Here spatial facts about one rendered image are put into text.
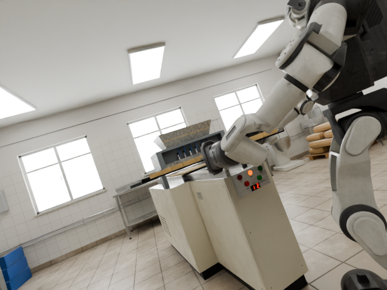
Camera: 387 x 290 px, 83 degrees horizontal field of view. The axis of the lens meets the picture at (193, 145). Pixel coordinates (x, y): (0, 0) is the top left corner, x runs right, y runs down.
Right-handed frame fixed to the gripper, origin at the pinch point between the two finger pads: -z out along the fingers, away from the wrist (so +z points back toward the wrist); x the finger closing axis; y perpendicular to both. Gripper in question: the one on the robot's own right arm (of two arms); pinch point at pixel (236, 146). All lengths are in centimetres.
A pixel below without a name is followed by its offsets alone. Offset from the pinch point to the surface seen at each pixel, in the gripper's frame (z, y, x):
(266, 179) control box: 20.7, -11.7, -26.5
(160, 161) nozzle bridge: -18, -87, 9
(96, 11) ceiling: -13, -143, 200
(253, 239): -1, -16, -56
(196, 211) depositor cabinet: -3, -86, -43
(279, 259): 11, -15, -75
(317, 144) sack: 365, -227, -67
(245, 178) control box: 7.0, -12.6, -20.4
